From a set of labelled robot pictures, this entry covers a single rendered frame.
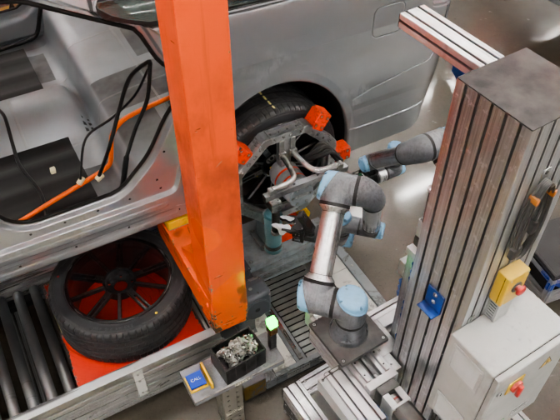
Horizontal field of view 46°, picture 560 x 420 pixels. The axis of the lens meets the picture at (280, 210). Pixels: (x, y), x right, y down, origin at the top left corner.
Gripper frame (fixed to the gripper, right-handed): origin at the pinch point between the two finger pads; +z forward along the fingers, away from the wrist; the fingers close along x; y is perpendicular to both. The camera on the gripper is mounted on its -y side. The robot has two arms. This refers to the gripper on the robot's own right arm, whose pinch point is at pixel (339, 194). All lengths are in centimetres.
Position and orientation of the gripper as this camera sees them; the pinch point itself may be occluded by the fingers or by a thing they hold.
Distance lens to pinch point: 304.2
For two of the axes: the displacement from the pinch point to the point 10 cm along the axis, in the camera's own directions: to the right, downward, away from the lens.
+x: 4.9, 6.3, -6.0
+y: 0.0, -6.9, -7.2
